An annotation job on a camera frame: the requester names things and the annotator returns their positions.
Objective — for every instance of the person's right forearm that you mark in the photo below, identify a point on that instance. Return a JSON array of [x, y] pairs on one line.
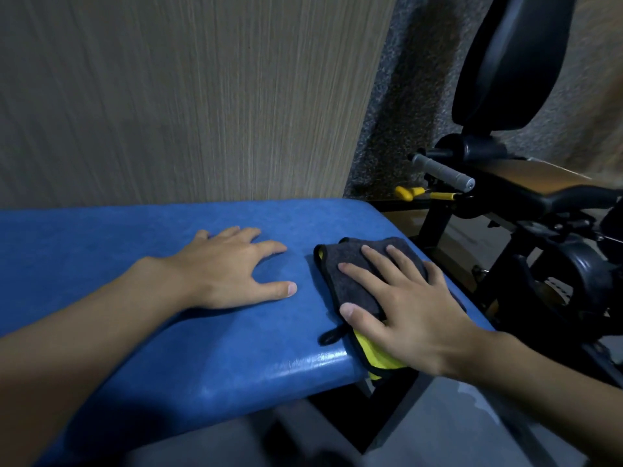
[[550, 398]]

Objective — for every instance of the black exercise machine frame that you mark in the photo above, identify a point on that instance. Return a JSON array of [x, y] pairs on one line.
[[584, 282]]

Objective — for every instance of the person's left forearm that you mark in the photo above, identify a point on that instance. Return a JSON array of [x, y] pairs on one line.
[[73, 355]]

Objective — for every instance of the blue padded bench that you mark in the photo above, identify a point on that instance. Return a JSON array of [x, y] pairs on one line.
[[121, 228]]

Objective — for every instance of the black machine seat pad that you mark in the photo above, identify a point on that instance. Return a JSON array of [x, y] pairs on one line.
[[535, 177]]

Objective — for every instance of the person's left hand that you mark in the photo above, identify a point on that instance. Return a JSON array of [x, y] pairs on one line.
[[219, 272]]

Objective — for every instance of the person's right hand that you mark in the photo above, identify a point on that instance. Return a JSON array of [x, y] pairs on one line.
[[423, 325]]

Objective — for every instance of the grey and yellow cleaning cloth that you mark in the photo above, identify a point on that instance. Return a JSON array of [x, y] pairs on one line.
[[350, 267]]

